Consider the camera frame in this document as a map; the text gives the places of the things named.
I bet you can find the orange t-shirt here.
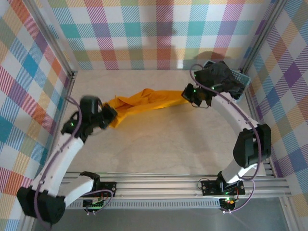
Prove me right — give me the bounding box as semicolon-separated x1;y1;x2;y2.
105;88;191;129

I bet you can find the dark crumpled t-shirt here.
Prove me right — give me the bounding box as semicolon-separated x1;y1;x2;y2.
208;61;245;97

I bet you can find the light blue plastic basket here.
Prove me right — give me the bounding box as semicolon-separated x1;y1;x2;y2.
203;60;252;101

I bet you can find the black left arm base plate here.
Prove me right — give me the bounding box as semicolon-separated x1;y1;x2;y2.
96;181;117;197

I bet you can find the aluminium frame cross rail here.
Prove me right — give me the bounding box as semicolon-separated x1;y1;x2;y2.
60;172;293;199

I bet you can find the aluminium frame post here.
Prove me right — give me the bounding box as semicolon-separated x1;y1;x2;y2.
30;0;77;79
239;0;289;74

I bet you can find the slotted grey cable duct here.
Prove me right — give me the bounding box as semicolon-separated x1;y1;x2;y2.
66;199;222;209

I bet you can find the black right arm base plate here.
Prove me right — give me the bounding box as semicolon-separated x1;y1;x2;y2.
201;179;245;195

